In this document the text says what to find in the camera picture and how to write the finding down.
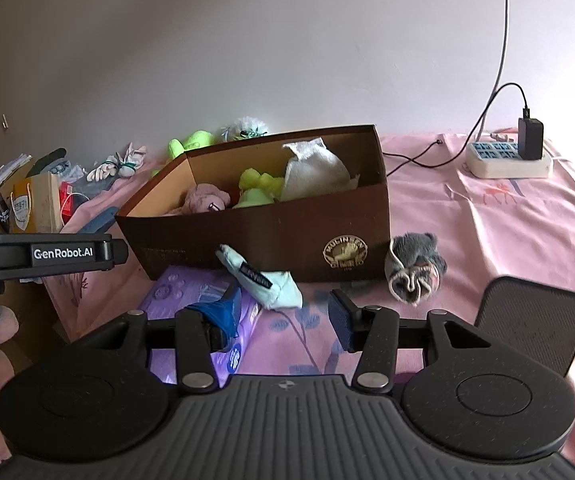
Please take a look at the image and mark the light blue sock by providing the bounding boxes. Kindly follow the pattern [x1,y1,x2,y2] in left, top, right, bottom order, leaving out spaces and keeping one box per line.
[216,243,303,311]

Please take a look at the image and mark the dark green object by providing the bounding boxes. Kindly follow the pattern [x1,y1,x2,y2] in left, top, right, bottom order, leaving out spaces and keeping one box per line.
[26,147,68,179]

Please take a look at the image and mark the black charger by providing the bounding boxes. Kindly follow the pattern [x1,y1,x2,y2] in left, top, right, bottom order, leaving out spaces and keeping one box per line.
[517,117,545,162]

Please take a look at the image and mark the neon green plush toy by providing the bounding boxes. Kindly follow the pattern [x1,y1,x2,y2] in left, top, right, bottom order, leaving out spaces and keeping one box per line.
[151,129,216,179]

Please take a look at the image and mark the blue case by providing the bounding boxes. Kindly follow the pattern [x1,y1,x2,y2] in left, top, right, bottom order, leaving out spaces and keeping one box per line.
[74,205,121,235]

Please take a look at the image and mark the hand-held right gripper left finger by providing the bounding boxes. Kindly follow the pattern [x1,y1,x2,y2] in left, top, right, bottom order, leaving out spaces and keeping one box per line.
[70,286,243,395]

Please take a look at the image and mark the brown cardboard box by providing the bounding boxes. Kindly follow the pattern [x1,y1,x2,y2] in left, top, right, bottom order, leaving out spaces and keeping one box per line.
[114,124,393,285]

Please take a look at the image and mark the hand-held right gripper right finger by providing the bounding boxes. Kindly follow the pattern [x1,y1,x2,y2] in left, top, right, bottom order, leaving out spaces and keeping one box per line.
[327,288,505,395]

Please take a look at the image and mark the pink plush toy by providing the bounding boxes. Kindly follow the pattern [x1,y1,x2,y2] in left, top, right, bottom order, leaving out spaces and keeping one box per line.
[166,183,232,217]

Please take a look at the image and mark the red object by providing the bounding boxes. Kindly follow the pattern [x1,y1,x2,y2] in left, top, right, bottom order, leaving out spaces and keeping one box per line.
[60,184,77,227]

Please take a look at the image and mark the white towel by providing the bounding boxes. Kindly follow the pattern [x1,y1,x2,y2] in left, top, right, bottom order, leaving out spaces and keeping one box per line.
[281,138,361,202]

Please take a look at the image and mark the black mesh paddle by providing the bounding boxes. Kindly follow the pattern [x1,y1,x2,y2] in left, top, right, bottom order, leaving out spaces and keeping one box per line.
[474,275,575,379]

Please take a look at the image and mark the purple tissue pack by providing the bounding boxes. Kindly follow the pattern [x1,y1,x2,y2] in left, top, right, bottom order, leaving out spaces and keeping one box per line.
[138,265,264,387]

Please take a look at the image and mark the white fluffy toy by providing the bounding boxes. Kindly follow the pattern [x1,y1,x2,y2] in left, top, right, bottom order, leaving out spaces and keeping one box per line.
[218,116,269,142]

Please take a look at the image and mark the black cable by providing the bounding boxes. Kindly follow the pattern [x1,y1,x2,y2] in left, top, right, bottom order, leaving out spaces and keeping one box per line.
[385,82,531,179]

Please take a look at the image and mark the pink floral bedsheet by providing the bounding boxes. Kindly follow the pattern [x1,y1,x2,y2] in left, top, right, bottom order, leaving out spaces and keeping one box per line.
[42,129,575,477]

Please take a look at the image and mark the white rolled socks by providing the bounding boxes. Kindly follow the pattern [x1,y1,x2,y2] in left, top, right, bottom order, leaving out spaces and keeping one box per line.
[86,142,148,184]

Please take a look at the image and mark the brown paper bag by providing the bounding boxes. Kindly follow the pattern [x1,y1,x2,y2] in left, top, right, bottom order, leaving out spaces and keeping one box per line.
[8,172,66,235]

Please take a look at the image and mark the white power strip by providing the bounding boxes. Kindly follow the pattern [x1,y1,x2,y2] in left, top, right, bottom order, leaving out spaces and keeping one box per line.
[465,140,553,180]

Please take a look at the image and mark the grey drawstring pouch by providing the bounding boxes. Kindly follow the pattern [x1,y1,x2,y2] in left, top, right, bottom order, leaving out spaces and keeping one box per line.
[384,231,449,307]

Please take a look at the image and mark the white cable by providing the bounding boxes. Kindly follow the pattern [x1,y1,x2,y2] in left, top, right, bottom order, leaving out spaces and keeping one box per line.
[466,0,511,144]

